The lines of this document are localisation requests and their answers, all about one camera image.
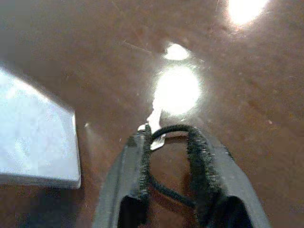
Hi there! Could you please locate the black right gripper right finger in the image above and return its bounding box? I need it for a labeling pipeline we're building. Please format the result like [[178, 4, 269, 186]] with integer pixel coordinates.
[[186, 125, 271, 228]]

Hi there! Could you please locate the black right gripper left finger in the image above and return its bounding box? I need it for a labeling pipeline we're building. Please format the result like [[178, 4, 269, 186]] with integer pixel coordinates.
[[91, 124, 153, 228]]

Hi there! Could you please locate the silver key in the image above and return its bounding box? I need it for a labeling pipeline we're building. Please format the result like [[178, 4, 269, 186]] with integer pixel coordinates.
[[139, 104, 200, 207]]

